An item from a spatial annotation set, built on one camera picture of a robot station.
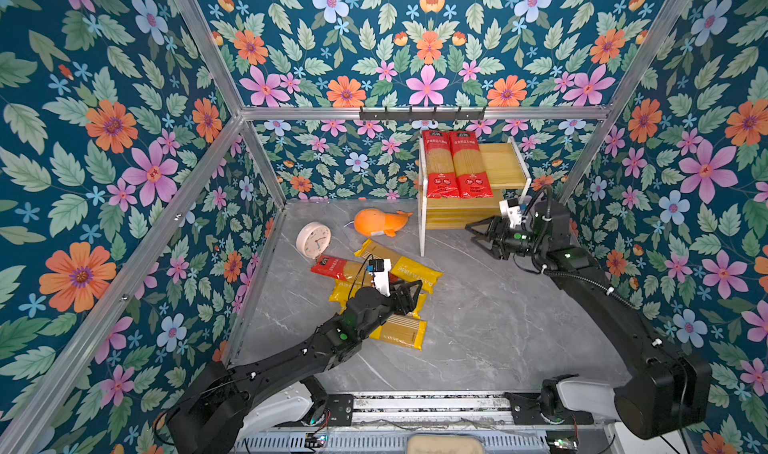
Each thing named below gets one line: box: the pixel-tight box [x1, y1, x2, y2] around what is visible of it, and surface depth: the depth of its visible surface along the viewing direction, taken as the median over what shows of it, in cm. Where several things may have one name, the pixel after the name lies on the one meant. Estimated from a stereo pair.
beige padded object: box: [407, 434, 484, 454], surface depth 67 cm
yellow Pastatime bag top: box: [354, 239, 444, 294], surface depth 101 cm
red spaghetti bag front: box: [422, 130, 460, 199], surface depth 82 cm
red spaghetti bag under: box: [450, 131, 494, 199], surface depth 81 cm
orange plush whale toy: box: [354, 208, 414, 238], surface depth 107 cm
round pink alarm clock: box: [296, 221, 332, 259], surface depth 100 cm
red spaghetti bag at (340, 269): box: [310, 255, 399, 285], surface depth 99 cm
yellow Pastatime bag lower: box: [369, 314, 427, 351], surface depth 87 cm
